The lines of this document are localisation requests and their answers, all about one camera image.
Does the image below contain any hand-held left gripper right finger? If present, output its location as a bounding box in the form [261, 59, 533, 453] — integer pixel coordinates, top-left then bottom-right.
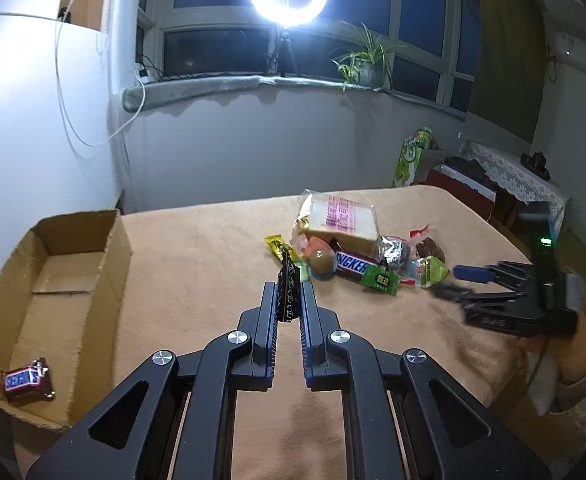
[299, 281, 554, 480]

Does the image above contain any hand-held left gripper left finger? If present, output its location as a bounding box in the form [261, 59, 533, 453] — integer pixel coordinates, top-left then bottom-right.
[26, 281, 280, 480]

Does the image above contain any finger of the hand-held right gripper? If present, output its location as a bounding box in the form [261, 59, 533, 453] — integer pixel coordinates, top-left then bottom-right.
[453, 261, 536, 291]
[430, 284, 524, 307]

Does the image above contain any black snack packet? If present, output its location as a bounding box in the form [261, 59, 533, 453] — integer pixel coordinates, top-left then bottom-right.
[278, 252, 302, 322]

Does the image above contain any clear red-edged cake packet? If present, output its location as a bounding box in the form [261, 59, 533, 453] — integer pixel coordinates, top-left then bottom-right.
[379, 234, 414, 273]
[409, 225, 446, 261]

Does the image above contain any cardboard box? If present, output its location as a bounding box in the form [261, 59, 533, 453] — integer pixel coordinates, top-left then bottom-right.
[0, 208, 133, 431]

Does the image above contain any person's right hand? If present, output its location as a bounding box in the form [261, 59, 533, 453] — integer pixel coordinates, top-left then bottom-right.
[515, 311, 586, 382]

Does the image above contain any light green snack packet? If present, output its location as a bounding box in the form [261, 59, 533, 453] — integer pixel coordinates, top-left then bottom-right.
[402, 256, 448, 289]

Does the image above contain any dark green snack packet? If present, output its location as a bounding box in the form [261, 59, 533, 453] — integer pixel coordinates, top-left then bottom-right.
[360, 265, 402, 297]

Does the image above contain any yellow snack packet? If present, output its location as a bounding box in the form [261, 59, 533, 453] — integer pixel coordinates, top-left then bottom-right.
[264, 234, 294, 262]

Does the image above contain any brown chocolate bar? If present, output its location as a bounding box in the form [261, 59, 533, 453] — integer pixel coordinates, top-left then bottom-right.
[334, 250, 380, 281]
[2, 357, 55, 402]

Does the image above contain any red box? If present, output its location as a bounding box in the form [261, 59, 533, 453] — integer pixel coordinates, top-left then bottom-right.
[425, 157, 498, 221]

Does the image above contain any table with lace cloth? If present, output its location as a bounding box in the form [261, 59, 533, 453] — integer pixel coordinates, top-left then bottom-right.
[460, 140, 574, 231]

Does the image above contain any sliced bread in clear bag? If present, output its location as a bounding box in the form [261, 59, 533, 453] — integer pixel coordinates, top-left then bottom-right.
[293, 189, 380, 261]

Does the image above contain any dark figurine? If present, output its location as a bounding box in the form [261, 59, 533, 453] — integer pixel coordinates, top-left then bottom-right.
[520, 151, 552, 181]

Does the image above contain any green printed carton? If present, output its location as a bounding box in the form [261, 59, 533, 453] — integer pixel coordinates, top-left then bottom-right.
[392, 127, 433, 188]

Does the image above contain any green curtain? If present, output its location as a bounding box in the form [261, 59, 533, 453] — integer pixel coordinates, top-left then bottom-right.
[468, 0, 546, 146]

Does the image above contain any potted spider plant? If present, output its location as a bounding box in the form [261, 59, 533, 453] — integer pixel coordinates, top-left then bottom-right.
[332, 21, 408, 92]

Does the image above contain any white air conditioner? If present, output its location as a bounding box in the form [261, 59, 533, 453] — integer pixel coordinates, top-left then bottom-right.
[555, 32, 586, 81]

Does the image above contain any grey windowsill cloth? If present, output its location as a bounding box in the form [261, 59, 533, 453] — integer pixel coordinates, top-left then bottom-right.
[122, 75, 468, 121]

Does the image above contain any black tripod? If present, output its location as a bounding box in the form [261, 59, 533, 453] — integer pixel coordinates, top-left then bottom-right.
[268, 25, 299, 78]

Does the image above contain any window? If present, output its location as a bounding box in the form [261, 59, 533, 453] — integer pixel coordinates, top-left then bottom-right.
[138, 0, 478, 116]

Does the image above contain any white cable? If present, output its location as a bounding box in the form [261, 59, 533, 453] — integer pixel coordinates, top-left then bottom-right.
[0, 0, 146, 148]

